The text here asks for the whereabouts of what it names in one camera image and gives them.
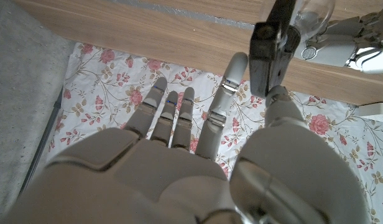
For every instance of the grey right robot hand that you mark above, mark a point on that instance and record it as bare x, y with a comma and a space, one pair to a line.
148, 180

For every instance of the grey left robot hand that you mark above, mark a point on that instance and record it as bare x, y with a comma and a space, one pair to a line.
334, 46

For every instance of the clear plastic spray bottle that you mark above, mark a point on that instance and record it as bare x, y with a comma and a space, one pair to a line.
316, 15

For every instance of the floral backdrop cloth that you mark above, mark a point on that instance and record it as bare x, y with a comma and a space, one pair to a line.
101, 87

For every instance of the black backdrop pole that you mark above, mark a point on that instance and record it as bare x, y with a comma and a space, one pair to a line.
42, 143

